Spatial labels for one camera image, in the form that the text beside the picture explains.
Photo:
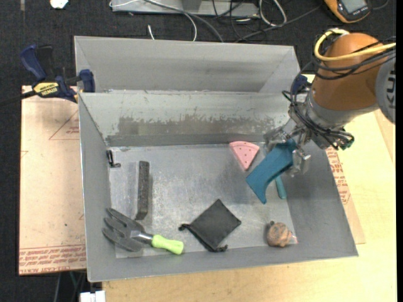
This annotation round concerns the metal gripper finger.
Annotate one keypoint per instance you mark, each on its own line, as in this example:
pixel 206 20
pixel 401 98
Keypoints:
pixel 303 163
pixel 274 138

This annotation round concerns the pink watermelon slice sponge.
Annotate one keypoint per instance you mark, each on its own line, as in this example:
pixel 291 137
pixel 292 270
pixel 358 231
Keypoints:
pixel 245 154

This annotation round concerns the brown round toy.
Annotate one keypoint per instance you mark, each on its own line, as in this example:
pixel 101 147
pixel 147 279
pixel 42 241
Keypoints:
pixel 279 234

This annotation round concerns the grey metal bin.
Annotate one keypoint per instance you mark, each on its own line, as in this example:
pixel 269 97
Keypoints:
pixel 189 118

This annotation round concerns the black cloth pouch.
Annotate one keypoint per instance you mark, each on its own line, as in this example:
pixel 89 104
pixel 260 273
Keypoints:
pixel 215 225

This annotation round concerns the dark red-brown flat block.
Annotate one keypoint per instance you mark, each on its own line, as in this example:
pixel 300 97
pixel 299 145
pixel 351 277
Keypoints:
pixel 143 189

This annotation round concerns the small black clip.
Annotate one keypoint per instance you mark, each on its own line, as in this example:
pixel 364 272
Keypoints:
pixel 110 158

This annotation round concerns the brown cardboard board red print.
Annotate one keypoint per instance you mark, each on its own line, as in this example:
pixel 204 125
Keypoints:
pixel 50 181

